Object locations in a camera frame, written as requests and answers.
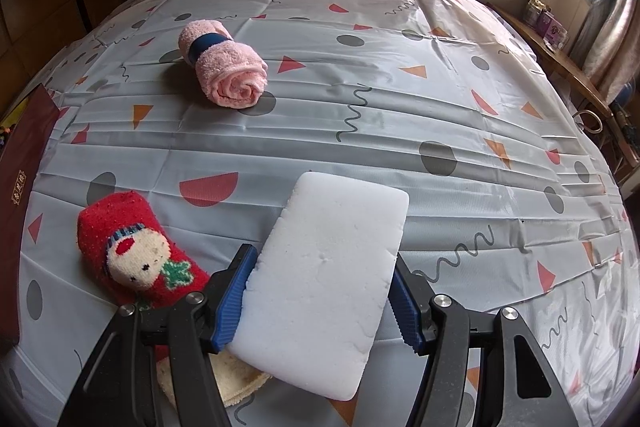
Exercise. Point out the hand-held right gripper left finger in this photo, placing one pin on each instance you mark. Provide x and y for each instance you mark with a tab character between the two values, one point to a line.
235	302

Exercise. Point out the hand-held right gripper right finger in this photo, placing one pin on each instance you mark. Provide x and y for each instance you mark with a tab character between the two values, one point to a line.
405	307

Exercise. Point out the white sponge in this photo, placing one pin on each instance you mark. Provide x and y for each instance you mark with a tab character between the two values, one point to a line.
325	267

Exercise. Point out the red sock with doll print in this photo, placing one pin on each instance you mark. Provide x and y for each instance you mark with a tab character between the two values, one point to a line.
130	227

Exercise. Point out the patterned grey tablecloth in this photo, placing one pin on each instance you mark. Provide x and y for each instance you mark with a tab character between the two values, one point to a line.
400	107

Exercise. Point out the pink rolled towel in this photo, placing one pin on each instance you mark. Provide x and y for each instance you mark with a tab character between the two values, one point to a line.
230	72

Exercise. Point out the dark red box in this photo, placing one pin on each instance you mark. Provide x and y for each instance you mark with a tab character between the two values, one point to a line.
25	187

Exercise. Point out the wooden shelf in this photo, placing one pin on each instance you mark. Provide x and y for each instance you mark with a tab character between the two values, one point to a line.
565	67

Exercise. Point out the blue round object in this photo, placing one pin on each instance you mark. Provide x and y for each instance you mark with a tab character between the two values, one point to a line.
631	94

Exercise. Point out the black chair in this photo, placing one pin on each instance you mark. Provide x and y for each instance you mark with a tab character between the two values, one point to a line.
86	12

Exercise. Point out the grey pink curtain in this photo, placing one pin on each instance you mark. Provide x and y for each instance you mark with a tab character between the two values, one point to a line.
610	37

